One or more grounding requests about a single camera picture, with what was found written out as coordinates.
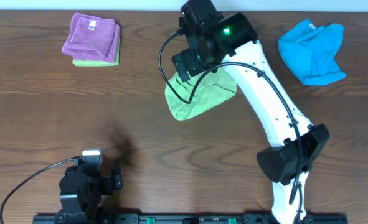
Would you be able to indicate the light green folded cloth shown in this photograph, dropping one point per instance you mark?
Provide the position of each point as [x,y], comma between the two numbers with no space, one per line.
[97,63]

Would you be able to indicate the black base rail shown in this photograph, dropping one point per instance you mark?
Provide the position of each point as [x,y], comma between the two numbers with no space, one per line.
[247,218]

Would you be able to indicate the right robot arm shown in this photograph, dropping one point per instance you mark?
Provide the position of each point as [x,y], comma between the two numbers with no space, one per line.
[232,44]

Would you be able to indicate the blue crumpled cloth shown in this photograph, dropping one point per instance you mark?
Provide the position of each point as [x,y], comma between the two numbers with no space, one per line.
[309,52]

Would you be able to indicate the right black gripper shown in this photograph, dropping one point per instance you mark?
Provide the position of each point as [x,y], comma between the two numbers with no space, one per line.
[183,63]

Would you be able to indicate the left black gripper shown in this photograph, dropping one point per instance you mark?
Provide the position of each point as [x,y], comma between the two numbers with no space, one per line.
[117,180]

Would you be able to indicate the green microfiber cloth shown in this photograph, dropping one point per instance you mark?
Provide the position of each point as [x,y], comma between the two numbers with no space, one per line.
[214,89]

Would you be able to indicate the purple folded cloth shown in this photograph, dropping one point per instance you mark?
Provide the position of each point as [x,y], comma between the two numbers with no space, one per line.
[92,38]

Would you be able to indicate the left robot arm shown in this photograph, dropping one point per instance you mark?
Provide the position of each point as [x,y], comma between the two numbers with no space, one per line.
[82,188]

